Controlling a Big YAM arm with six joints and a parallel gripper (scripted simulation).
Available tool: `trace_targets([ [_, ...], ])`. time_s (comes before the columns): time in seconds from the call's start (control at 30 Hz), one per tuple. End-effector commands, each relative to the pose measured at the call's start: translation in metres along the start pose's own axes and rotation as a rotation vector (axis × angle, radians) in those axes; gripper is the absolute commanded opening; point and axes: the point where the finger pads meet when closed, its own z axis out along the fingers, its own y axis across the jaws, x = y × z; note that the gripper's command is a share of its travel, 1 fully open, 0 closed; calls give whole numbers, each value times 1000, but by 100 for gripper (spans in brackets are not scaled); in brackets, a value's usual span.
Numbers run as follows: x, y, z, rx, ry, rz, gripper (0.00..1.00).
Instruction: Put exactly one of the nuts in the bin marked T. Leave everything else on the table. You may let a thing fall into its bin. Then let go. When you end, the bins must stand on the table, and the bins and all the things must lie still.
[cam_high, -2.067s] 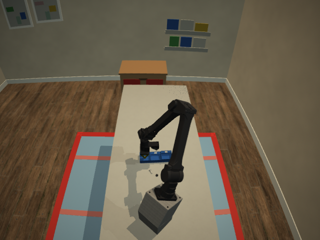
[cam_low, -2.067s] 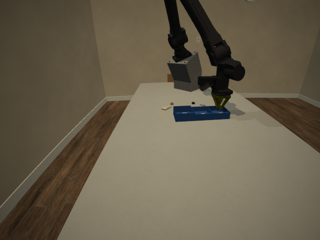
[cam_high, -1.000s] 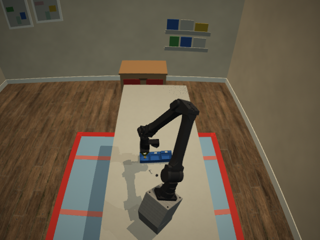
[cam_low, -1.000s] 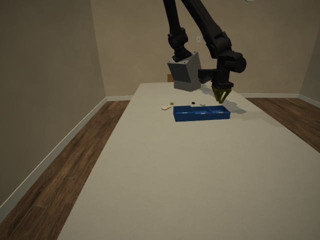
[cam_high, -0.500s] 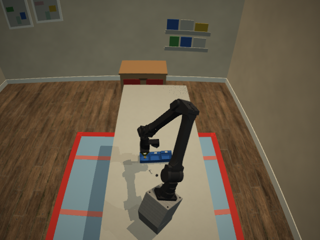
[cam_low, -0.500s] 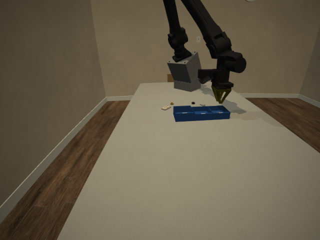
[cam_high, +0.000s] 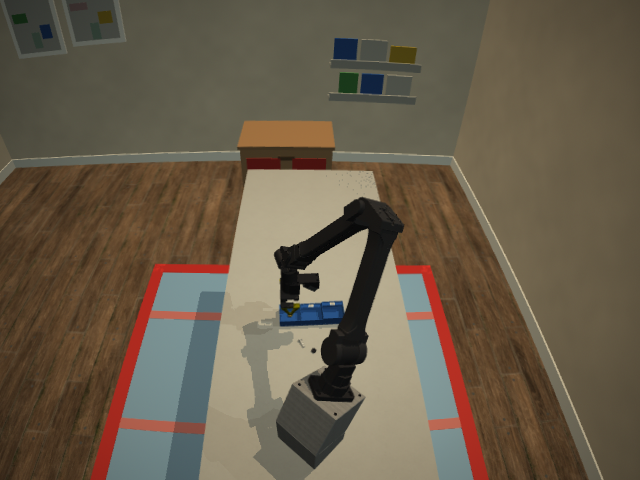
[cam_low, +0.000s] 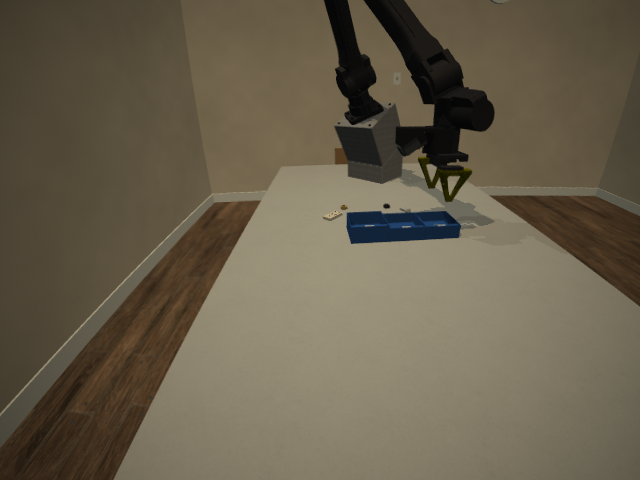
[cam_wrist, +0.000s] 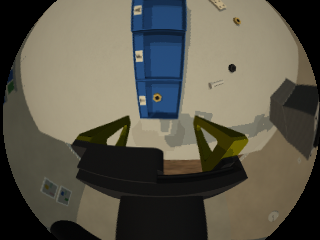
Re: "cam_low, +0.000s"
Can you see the white domino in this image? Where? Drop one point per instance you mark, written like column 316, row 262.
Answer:
column 332, row 215

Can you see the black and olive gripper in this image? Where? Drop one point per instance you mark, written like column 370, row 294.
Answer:
column 443, row 170

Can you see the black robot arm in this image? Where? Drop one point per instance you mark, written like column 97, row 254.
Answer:
column 435, row 68

